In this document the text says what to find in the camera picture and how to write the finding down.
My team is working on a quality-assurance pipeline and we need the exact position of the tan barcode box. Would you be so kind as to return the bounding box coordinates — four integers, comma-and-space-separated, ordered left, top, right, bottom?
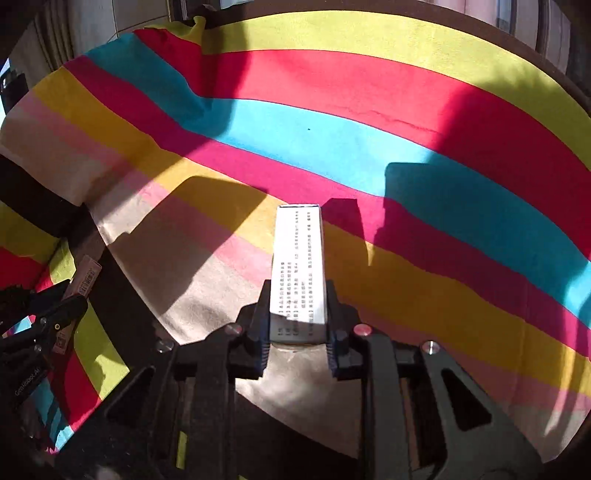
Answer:
51, 256, 102, 354

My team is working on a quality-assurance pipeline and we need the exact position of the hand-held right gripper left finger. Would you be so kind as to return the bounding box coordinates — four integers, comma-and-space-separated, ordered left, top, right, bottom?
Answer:
58, 279, 273, 480

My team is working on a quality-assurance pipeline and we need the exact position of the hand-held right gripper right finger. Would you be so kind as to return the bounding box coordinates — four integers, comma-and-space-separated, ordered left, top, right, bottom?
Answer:
325, 279, 543, 480

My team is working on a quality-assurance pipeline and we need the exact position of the long medicine box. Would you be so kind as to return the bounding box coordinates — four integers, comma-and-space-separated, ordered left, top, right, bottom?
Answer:
268, 203, 328, 347

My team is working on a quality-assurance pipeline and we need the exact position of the striped colourful cloth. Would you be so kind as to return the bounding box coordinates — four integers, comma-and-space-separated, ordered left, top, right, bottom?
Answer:
0, 9, 591, 464

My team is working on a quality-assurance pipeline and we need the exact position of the beige curtain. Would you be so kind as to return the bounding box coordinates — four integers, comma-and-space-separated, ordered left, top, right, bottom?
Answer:
28, 0, 121, 75

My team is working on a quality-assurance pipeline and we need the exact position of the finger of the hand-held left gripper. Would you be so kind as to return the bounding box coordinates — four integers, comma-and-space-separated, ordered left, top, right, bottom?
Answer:
0, 294, 88, 356
0, 278, 72, 319

